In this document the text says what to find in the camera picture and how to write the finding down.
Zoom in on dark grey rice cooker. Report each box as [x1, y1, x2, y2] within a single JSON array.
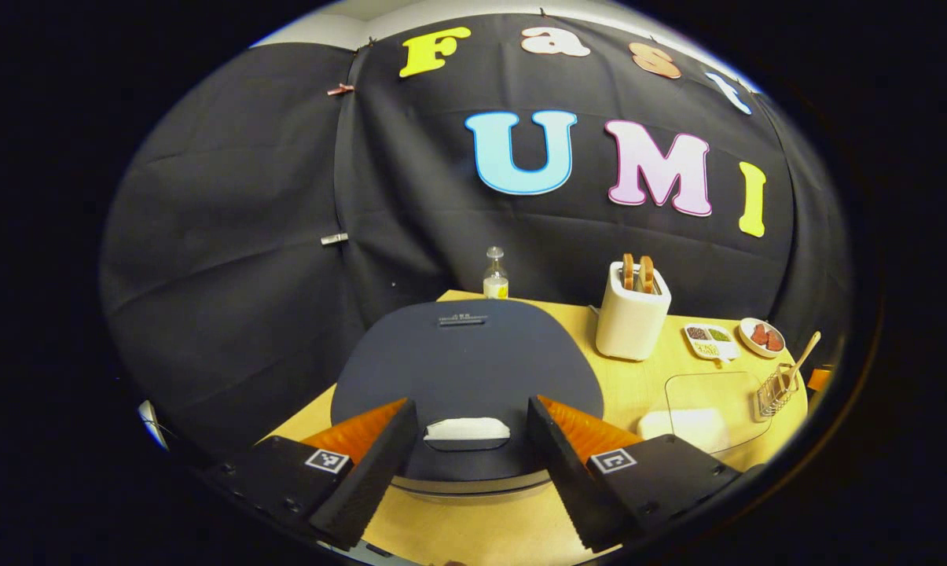
[[329, 298, 607, 505]]

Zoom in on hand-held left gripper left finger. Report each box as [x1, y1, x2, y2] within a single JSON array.
[[204, 397, 420, 552]]

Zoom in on white toaster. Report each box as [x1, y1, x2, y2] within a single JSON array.
[[595, 261, 673, 363]]

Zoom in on black backdrop cloth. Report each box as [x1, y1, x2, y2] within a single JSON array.
[[99, 11, 852, 458]]

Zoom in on small glass bottle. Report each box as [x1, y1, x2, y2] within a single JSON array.
[[482, 245, 511, 301]]

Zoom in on metal wire chopstick holder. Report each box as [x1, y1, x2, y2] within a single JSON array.
[[754, 362, 802, 424]]

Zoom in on white round plate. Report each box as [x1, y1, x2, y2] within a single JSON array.
[[737, 316, 787, 360]]

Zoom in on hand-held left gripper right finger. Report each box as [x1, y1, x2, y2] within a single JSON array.
[[527, 394, 746, 554]]

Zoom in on white divided bean dish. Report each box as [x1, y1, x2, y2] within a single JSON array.
[[681, 322, 740, 363]]

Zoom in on wooden spoon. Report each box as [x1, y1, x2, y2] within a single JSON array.
[[779, 330, 823, 392]]

